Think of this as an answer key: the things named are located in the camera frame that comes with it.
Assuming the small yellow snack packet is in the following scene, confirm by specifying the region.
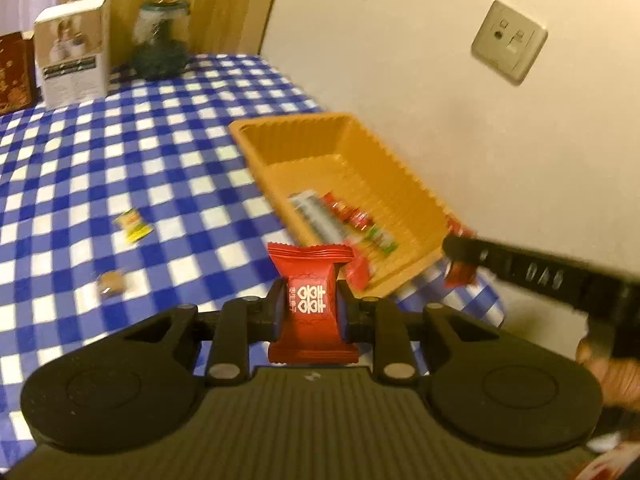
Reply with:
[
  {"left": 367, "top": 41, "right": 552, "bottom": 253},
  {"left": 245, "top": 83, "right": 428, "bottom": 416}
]
[{"left": 117, "top": 208, "right": 153, "bottom": 242}]

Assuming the grey snack packet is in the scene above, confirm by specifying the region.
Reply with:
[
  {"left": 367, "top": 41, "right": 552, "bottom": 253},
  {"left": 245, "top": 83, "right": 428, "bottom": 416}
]
[{"left": 289, "top": 189, "right": 352, "bottom": 247}]

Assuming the yellow plastic tray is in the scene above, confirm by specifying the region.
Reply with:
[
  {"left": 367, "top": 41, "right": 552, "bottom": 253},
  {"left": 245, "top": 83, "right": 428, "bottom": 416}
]
[{"left": 228, "top": 112, "right": 469, "bottom": 302}]

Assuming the wooden door panel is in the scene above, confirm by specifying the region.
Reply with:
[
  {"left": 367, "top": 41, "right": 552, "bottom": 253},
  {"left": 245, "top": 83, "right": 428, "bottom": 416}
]
[{"left": 60, "top": 0, "right": 287, "bottom": 69}]

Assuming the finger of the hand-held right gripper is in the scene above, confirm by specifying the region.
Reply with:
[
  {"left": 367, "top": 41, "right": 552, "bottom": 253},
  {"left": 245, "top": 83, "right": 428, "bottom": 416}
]
[{"left": 442, "top": 233, "right": 592, "bottom": 312}]

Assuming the small green snack packet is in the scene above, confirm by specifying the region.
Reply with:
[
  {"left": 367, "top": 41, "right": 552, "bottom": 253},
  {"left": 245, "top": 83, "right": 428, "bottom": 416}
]
[{"left": 367, "top": 224, "right": 399, "bottom": 254}]

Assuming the person's right hand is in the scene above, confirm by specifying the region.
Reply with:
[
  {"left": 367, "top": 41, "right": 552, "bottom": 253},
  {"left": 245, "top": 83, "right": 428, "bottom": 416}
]
[{"left": 576, "top": 334, "right": 640, "bottom": 407}]

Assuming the blue white checkered tablecloth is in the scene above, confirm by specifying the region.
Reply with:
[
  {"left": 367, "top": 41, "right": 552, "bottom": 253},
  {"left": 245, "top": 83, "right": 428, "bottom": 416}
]
[{"left": 0, "top": 52, "right": 507, "bottom": 456}]

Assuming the square red candy packet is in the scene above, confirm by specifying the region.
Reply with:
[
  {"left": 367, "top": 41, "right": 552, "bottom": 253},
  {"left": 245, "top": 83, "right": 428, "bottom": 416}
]
[{"left": 266, "top": 242, "right": 359, "bottom": 365}]

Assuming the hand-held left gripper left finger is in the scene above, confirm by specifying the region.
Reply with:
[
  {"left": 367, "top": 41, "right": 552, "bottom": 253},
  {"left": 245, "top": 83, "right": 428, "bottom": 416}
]
[{"left": 124, "top": 279, "right": 286, "bottom": 387}]

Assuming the beige wall data socket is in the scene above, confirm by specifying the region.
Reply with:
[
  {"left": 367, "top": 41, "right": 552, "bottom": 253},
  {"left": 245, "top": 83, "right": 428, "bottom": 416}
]
[{"left": 470, "top": 0, "right": 549, "bottom": 86}]

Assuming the white cardboard box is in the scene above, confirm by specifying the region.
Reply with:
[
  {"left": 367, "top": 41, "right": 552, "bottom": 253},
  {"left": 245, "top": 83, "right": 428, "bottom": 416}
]
[{"left": 33, "top": 0, "right": 112, "bottom": 109}]

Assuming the brown wrapped candy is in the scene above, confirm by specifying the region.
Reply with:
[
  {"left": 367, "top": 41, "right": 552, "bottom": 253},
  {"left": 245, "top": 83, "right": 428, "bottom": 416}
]
[{"left": 97, "top": 270, "right": 126, "bottom": 297}]

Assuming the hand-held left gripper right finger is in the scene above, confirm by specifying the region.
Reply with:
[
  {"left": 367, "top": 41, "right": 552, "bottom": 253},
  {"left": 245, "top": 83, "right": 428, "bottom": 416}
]
[{"left": 336, "top": 285, "right": 502, "bottom": 387}]

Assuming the small red snack packet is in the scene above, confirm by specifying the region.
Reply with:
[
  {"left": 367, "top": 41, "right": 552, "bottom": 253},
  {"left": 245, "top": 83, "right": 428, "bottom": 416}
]
[
  {"left": 322, "top": 192, "right": 352, "bottom": 217},
  {"left": 443, "top": 213, "right": 477, "bottom": 290}
]

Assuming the green glass jar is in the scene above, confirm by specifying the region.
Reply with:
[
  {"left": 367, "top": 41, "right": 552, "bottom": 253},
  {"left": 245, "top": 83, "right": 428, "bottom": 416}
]
[{"left": 130, "top": 0, "right": 191, "bottom": 81}]

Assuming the red gold printed box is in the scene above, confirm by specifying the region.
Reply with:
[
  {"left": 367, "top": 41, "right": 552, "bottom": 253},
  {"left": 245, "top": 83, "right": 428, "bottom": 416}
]
[{"left": 0, "top": 31, "right": 40, "bottom": 115}]

